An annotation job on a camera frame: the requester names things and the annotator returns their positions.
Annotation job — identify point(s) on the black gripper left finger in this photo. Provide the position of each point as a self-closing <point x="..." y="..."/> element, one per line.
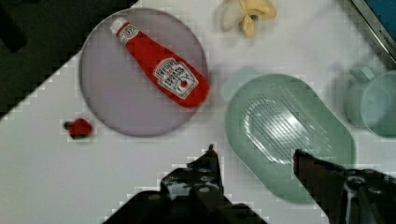
<point x="190" y="195"/>

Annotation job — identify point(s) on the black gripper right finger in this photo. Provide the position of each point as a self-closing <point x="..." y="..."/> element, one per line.
<point x="347" y="196"/>

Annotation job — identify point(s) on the green plastic strainer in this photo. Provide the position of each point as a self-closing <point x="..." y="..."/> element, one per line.
<point x="269" y="117"/>

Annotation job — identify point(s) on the green plastic mug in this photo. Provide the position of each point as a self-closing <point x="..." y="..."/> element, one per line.
<point x="371" y="102"/>

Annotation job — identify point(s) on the red ketchup bottle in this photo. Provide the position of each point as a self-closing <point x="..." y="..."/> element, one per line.
<point x="170" y="73"/>

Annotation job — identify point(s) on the lavender round plate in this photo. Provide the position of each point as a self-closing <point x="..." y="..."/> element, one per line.
<point x="115" y="88"/>

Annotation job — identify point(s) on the small red toy tomato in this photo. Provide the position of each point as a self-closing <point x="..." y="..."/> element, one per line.
<point x="78" y="128"/>

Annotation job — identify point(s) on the black toaster oven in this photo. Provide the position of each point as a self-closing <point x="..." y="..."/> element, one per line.
<point x="380" y="17"/>

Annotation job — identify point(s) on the peeled toy banana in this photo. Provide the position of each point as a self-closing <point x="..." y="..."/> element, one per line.
<point x="246" y="13"/>

